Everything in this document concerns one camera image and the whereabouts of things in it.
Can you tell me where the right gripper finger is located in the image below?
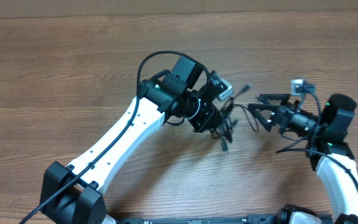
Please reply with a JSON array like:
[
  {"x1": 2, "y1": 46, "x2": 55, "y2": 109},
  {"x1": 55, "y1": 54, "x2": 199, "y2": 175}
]
[
  {"x1": 257, "y1": 94, "x2": 291, "y2": 106},
  {"x1": 248, "y1": 103, "x2": 282, "y2": 132}
]

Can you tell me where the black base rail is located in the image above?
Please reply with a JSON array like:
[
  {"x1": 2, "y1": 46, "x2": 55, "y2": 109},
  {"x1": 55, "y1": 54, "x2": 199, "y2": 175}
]
[{"x1": 115, "y1": 203, "x2": 334, "y2": 224}]

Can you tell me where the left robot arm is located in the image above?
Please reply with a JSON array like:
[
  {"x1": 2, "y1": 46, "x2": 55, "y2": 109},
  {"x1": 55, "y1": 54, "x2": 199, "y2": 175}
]
[{"x1": 35, "y1": 53, "x2": 233, "y2": 223}]

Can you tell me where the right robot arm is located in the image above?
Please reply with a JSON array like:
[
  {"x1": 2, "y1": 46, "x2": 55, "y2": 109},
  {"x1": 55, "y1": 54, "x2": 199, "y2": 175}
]
[{"x1": 248, "y1": 93, "x2": 358, "y2": 223}]

